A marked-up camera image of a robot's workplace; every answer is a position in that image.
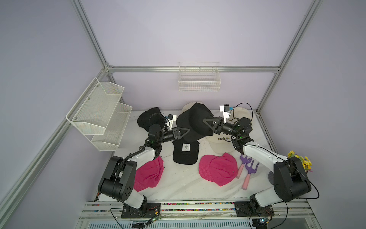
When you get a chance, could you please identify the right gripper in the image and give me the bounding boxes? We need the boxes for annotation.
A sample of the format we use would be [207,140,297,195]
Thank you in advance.
[204,117,240,138]

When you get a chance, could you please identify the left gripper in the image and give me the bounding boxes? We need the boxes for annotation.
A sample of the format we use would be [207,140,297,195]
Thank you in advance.
[157,127,189,145]

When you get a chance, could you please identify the black cap with white patch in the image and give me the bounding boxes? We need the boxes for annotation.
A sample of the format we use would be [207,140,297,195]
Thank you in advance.
[173,139,199,165]

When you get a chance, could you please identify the plain black cap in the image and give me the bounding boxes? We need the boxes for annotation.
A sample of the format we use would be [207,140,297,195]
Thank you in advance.
[137,107,169,132]
[176,103,214,142]

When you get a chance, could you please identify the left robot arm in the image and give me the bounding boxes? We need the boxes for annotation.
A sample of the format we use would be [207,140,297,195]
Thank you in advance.
[98,124,190,209]

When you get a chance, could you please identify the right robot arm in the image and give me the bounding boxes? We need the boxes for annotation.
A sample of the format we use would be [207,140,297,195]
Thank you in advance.
[203,117,312,208]

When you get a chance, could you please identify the cream Colorado cap back right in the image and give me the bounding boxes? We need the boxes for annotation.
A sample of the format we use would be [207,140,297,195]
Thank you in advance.
[228,107,252,123]

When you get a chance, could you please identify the cream colorado cap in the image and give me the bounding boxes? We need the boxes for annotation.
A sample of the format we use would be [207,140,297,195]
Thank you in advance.
[206,133,235,154]
[228,107,252,123]

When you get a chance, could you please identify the cream Colorado cap front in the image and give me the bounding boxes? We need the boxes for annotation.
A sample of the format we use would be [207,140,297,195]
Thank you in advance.
[206,133,235,154]

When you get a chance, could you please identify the cream cap back middle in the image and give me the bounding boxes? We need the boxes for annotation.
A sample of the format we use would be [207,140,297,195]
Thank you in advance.
[182,102,202,112]

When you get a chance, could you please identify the purple pink garden fork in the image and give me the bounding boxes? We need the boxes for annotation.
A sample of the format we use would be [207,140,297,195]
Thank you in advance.
[236,154,252,178]

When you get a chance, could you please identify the right magenta cap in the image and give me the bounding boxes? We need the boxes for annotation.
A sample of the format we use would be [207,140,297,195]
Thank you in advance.
[199,153,238,187]

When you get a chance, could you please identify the magenta cap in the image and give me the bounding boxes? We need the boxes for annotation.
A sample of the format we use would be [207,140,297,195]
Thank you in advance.
[199,153,238,187]
[134,156,165,192]

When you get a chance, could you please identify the left magenta cap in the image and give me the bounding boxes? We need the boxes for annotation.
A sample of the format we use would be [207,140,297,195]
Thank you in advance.
[134,156,165,192]

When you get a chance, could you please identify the white two-tier mesh shelf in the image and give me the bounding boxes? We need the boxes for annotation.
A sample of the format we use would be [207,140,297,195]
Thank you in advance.
[66,78,132,151]

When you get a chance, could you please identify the sunflower bouquet in pot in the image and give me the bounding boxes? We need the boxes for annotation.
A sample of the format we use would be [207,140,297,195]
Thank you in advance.
[287,151,312,173]

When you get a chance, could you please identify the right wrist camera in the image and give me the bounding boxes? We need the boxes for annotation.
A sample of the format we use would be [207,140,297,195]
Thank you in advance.
[219,104,233,123]

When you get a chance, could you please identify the white wire wall basket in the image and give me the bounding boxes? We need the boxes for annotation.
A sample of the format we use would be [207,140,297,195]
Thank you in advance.
[178,62,221,92]

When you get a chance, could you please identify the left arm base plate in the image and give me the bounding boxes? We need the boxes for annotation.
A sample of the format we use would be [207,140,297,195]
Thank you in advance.
[121,202,161,219]

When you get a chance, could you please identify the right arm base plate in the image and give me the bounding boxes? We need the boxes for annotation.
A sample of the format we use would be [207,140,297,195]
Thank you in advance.
[234,201,274,217]

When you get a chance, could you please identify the aluminium front rail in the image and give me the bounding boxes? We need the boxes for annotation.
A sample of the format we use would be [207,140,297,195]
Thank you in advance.
[76,199,321,229]

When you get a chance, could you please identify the aluminium cage frame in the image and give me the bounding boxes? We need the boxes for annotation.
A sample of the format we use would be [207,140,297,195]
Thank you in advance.
[0,0,325,221]

